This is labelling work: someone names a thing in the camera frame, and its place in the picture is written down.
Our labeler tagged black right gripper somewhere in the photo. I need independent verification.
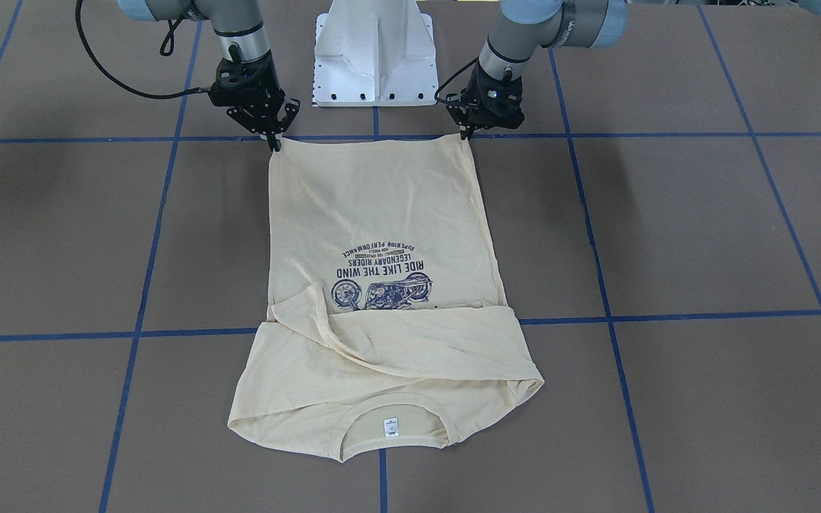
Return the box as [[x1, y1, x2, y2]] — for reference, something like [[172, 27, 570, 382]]
[[208, 56, 301, 152]]

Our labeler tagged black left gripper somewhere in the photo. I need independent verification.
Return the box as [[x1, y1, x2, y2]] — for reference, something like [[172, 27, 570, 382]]
[[443, 61, 525, 140]]

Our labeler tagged beige long-sleeve graphic shirt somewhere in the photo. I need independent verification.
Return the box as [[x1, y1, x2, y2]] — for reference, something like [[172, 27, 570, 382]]
[[227, 135, 544, 463]]

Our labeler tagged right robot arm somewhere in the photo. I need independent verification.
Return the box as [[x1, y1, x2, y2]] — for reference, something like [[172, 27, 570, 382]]
[[118, 1, 300, 152]]

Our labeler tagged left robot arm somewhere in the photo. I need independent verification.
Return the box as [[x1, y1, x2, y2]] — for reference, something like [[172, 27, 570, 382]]
[[434, 1, 628, 140]]

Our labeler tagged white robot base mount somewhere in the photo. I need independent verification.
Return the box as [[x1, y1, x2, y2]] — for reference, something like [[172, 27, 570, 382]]
[[313, 1, 438, 107]]

